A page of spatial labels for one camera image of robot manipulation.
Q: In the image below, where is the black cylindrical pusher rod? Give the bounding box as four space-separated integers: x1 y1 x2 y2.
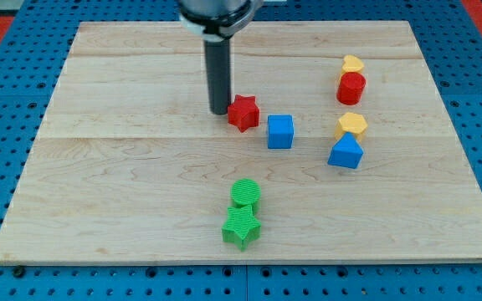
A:
204 39 231 115

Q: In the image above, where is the red cylinder block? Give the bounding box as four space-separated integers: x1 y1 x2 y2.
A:
336 72 367 105

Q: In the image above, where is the green cylinder block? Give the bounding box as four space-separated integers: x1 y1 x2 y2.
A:
230 178 261 214

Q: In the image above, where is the wooden board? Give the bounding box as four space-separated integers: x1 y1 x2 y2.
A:
0 21 482 266

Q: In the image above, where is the yellow heart block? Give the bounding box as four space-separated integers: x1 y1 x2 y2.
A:
341 54 365 75

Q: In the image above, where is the red star block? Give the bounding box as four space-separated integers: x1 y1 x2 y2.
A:
228 94 260 132

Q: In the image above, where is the blue triangle block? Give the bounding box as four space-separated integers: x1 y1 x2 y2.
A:
327 132 364 169

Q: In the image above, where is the blue cube block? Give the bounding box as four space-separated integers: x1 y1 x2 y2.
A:
267 115 295 149

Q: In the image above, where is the green star block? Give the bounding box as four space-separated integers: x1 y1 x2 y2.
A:
221 205 261 252

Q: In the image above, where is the yellow hexagon block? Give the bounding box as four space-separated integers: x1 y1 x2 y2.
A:
334 112 368 143

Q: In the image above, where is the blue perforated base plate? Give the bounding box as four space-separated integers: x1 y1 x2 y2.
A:
0 0 482 300

